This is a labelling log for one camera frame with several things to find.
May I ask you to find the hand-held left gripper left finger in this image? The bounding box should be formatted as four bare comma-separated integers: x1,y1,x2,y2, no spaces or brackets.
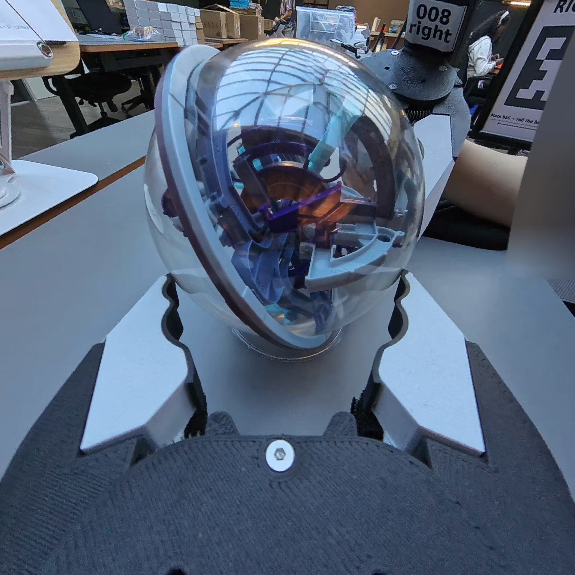
80,274,209,454

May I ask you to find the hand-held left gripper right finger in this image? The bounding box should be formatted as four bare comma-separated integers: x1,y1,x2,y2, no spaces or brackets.
350,270,488,456

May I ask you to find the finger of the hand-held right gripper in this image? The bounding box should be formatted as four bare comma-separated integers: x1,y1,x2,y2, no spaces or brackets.
411,112,456,238

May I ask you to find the clear plastic ball stand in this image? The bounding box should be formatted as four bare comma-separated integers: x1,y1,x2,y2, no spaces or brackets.
230,326,344,361

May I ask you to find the clear plastic maze ball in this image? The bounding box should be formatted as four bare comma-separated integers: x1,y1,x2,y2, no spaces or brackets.
144,37,426,350

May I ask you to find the person's right forearm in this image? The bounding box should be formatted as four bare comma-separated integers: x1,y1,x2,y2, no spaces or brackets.
442,138,530,227

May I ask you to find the black wrist rest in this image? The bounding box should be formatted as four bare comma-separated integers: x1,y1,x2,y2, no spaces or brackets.
424,200,510,251

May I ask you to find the clear storage bin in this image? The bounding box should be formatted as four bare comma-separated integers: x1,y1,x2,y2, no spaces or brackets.
294,5,371,43

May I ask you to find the black white marker sign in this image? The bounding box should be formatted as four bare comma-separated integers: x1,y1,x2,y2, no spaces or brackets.
477,0,575,144

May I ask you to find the brown cardboard box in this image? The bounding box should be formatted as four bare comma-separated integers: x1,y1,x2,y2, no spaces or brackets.
240,13,266,41
200,9,241,40

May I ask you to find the white document stand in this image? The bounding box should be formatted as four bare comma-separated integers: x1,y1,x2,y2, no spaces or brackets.
0,0,99,237

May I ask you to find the stack of white boxes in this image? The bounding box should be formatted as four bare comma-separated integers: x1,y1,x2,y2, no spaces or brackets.
123,0,200,46

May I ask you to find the wooden desk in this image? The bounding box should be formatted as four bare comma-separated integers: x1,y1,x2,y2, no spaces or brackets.
58,36,250,135

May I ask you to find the black office chair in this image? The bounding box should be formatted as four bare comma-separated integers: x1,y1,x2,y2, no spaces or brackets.
43,72,135,131

